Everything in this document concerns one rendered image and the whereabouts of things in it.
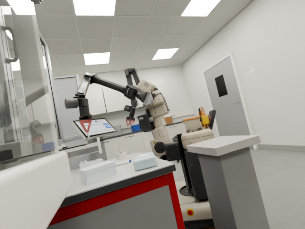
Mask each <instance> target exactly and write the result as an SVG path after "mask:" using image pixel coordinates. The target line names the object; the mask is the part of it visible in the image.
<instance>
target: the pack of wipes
mask: <svg viewBox="0 0 305 229"><path fill-rule="evenodd" d="M133 166H134V170H135V171H138V170H142V169H147V168H151V167H155V166H157V160H156V157H155V155H154V153H153V152H147V153H143V154H138V155H135V156H134V159H133Z"/></svg>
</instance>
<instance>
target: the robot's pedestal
mask: <svg viewBox="0 0 305 229"><path fill-rule="evenodd" d="M260 142H261V141H260V137H259V135H239V136H220V137H216V138H213V139H209V140H205V141H202V142H198V143H195V144H191V145H187V151H188V152H192V153H198V158H199V161H200V166H201V169H202V175H203V179H204V183H205V187H206V191H207V196H208V200H209V204H210V208H211V213H212V217H213V222H214V226H215V229H270V227H269V223H268V219H267V215H266V211H265V207H264V203H263V199H262V196H261V191H260V187H259V184H258V180H257V176H256V172H255V168H254V165H253V161H252V157H251V152H250V149H249V146H252V145H255V144H258V143H260Z"/></svg>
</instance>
